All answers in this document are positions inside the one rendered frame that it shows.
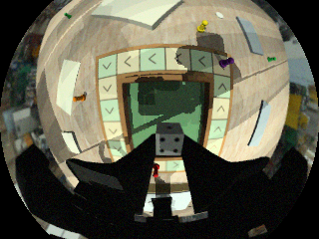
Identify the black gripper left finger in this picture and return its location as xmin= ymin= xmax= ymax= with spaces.
xmin=65 ymin=134 xmax=156 ymax=215

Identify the grey die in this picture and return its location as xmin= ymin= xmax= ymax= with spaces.
xmin=156 ymin=122 xmax=184 ymax=155

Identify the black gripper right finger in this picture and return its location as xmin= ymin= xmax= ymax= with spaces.
xmin=180 ymin=135 xmax=270 ymax=214

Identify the white flat rectangular slab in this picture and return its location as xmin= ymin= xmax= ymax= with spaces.
xmin=248 ymin=100 xmax=271 ymax=147

